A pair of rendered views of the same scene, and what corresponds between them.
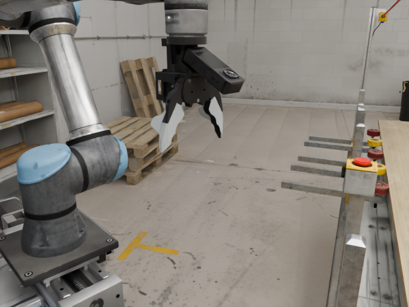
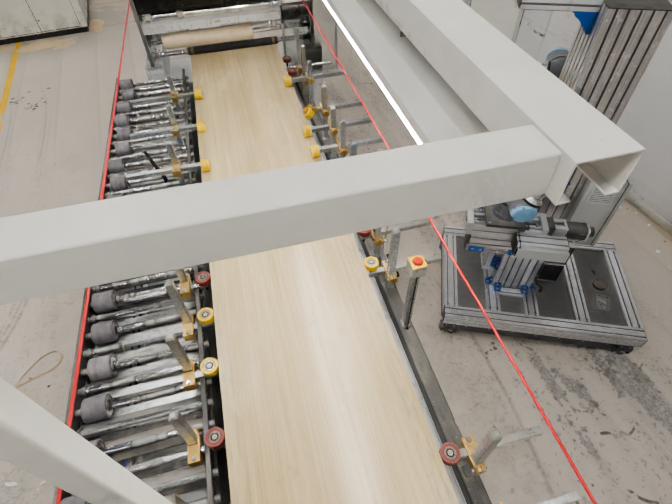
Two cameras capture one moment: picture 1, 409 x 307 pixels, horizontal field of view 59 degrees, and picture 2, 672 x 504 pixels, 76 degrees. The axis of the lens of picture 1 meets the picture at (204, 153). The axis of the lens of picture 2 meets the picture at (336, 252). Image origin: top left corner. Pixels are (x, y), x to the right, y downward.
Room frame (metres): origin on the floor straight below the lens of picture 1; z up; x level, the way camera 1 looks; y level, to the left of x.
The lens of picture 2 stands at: (1.59, -1.40, 2.69)
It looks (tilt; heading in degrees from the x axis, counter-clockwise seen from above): 49 degrees down; 143
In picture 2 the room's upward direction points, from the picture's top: 2 degrees counter-clockwise
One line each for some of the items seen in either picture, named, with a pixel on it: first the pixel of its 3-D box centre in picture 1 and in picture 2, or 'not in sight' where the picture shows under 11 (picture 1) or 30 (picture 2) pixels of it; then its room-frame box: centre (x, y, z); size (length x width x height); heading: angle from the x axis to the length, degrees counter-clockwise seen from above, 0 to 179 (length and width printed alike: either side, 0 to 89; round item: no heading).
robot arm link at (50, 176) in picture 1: (48, 176); not in sight; (0.78, 0.36, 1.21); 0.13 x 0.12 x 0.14; 140
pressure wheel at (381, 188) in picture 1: (377, 195); (448, 456); (1.43, -0.75, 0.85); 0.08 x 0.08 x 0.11
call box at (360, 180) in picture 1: (360, 178); (416, 267); (0.82, -0.38, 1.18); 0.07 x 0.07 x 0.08; 67
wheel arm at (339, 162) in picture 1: (336, 162); not in sight; (1.97, -0.77, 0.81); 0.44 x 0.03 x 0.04; 67
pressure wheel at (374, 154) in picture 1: (374, 160); not in sight; (1.89, -0.95, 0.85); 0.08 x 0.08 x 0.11
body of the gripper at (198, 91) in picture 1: (184, 70); not in sight; (0.68, 0.04, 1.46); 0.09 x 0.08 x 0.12; 43
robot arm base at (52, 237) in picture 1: (53, 222); (508, 205); (0.78, 0.37, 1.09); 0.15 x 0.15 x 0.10
